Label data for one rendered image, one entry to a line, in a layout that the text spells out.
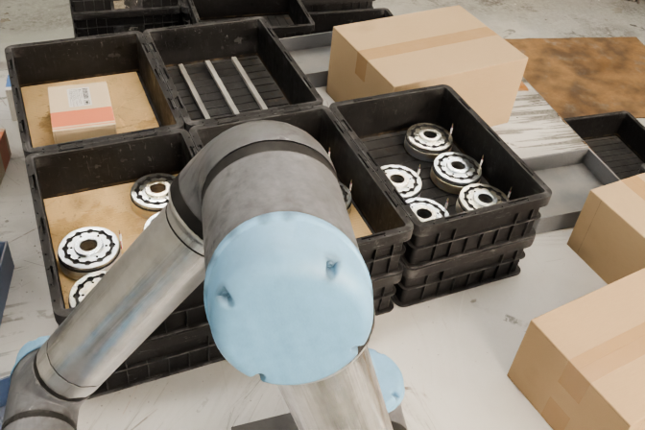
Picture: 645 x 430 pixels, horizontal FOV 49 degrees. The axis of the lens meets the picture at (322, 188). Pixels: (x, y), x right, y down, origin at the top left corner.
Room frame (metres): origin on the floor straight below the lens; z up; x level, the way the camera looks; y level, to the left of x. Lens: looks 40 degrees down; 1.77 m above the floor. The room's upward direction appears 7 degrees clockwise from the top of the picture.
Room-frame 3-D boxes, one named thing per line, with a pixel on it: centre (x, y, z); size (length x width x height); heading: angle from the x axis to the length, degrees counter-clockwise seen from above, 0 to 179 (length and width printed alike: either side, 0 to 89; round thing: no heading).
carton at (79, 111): (1.19, 0.51, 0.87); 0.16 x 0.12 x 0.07; 24
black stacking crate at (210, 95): (1.37, 0.24, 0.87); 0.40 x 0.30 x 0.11; 28
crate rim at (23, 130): (1.23, 0.50, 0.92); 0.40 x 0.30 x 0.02; 28
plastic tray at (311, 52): (1.78, 0.07, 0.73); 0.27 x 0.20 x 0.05; 119
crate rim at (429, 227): (1.15, -0.21, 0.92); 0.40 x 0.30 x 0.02; 28
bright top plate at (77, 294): (0.74, 0.33, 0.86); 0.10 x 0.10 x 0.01
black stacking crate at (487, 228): (1.15, -0.21, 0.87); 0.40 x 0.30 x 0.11; 28
